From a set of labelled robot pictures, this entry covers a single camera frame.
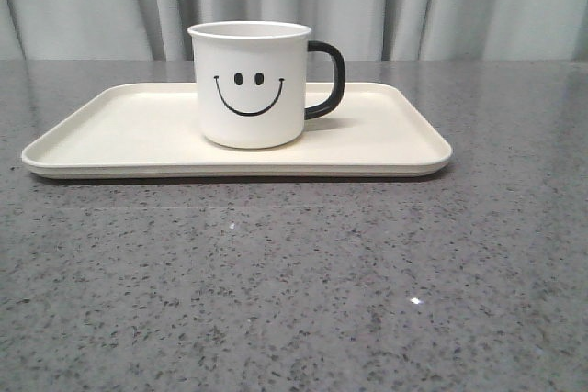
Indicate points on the white smiley mug black handle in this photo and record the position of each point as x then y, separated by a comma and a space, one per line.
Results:
251, 81

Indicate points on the grey-white curtain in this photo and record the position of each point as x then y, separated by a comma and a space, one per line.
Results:
364, 30

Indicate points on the cream rectangular tray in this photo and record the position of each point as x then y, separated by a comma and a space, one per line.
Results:
150, 130

